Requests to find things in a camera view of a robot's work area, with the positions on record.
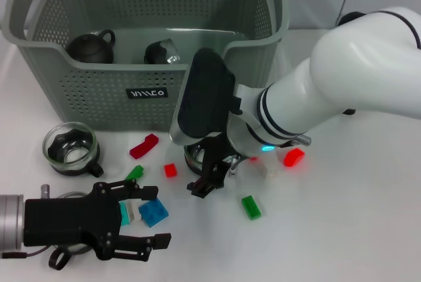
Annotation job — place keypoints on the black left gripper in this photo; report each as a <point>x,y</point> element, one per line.
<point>65,219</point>

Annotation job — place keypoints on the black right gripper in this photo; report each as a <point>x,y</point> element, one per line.
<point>217,154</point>

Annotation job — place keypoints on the glass teacup black sleeve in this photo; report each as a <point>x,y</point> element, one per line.
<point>52,262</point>
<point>70,149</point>
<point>161,53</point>
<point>192,160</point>

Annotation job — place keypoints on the grey perforated storage basket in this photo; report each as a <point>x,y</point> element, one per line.
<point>98,98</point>

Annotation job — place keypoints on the blue square brick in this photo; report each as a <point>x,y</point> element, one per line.
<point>153,213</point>

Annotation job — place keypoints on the small white brick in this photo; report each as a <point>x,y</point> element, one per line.
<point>135,211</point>

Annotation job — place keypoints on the cyan flat brick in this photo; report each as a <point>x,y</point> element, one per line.
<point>125,214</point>

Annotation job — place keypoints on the small red square brick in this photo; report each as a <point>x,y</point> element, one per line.
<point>171,170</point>
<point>254,158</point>

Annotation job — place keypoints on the translucent green stepped brick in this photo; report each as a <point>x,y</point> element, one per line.
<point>135,173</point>

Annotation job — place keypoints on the green rectangular brick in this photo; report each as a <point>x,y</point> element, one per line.
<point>251,207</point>

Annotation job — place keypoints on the white translucent brick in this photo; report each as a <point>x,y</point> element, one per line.
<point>271,168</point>

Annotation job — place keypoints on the dark red curved brick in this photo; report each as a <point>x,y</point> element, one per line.
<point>144,145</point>

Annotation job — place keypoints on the bright red curved brick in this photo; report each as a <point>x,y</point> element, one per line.
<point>293,157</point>

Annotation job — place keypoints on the dark brown clay teapot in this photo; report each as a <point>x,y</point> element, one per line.
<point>89,48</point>

